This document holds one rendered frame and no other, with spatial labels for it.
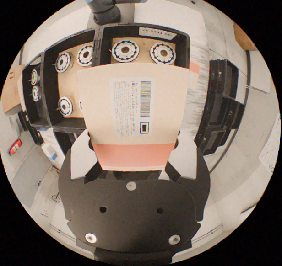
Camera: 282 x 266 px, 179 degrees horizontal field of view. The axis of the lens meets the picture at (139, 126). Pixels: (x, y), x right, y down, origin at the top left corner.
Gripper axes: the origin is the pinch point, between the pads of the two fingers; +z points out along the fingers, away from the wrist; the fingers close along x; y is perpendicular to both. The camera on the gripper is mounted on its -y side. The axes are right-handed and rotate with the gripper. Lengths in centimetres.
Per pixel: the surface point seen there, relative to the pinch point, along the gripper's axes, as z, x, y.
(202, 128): 70, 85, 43
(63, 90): 26.8, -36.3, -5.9
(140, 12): 40, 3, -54
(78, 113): 26.7, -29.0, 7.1
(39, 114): 27, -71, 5
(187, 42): 16.9, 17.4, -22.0
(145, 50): 26.9, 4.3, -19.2
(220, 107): 72, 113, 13
